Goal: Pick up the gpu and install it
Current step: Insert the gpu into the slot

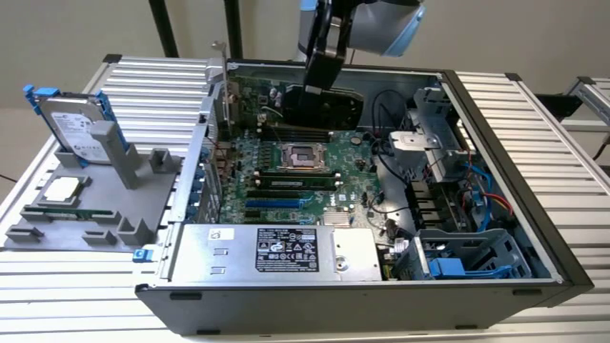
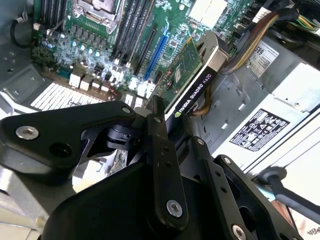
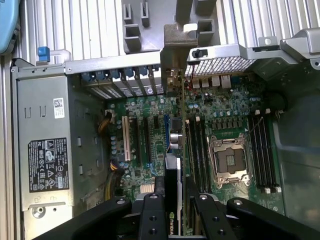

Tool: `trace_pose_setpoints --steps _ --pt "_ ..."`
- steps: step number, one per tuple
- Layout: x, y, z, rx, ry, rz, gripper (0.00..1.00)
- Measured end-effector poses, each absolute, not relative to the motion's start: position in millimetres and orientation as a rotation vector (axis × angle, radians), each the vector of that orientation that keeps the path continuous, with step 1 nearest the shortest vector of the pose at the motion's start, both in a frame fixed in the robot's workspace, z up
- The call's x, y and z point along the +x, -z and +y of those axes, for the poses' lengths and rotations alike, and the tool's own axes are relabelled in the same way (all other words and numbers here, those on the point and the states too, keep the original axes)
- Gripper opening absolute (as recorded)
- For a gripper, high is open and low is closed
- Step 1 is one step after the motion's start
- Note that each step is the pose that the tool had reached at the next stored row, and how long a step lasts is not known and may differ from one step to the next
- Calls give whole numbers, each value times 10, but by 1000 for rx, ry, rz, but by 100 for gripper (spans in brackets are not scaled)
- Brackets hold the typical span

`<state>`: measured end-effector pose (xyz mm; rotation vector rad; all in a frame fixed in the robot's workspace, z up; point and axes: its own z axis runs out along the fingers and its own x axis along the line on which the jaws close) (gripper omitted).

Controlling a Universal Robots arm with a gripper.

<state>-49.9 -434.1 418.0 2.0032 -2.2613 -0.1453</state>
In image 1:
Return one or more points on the Nvidia graphics card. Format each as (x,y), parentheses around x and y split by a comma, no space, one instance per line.
(247,103)

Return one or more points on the green RAM stick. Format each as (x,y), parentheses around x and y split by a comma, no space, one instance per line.
(71,214)

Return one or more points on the black fan shroud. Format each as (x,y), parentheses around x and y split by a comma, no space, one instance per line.
(428,203)

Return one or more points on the grey disk bay cage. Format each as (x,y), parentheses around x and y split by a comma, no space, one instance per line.
(456,236)

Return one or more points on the hard disk in blue carrier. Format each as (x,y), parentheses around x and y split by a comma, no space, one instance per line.
(71,128)

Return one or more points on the silver chipset heatsink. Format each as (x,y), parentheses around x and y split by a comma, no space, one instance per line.
(338,218)

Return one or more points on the metal drive bracket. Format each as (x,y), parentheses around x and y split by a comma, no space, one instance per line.
(411,139)

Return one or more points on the blue plastic disk carrier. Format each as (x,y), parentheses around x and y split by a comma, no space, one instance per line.
(444,268)

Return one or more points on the grey parts rack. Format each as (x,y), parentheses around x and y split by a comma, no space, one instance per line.
(100,193)

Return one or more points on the aluminium rail frame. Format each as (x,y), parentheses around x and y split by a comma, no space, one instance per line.
(593,94)

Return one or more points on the CPU socket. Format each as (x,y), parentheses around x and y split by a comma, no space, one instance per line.
(302,153)

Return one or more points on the black long expansion slot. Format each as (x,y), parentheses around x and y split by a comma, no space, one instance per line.
(267,195)

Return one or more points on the green motherboard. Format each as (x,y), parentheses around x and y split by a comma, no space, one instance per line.
(234,203)

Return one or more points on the black RAM slot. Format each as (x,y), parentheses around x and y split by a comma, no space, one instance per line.
(295,138)
(295,173)
(295,134)
(271,130)
(295,177)

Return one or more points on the blue slot clip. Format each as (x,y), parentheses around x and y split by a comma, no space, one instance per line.
(200,175)
(196,196)
(206,153)
(192,211)

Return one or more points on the black short expansion slot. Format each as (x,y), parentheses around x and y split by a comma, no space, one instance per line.
(252,214)

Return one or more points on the blue expansion slot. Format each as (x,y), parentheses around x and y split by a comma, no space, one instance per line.
(274,204)

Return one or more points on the open black PC case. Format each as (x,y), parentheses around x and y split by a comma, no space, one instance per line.
(334,307)

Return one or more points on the black stand pole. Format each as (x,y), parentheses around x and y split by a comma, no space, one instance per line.
(234,32)
(164,28)

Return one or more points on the small blue latch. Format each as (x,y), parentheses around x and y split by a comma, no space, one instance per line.
(141,255)

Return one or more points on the RAM stick with white label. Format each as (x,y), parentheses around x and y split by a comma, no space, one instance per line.
(314,183)

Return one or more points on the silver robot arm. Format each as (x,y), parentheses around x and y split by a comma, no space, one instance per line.
(380,25)

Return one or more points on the coin cell battery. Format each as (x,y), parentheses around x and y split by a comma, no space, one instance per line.
(355,139)

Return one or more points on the silver CPU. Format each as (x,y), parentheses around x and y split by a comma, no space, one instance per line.
(61,189)

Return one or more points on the silver power supply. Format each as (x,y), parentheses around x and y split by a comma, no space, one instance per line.
(200,250)

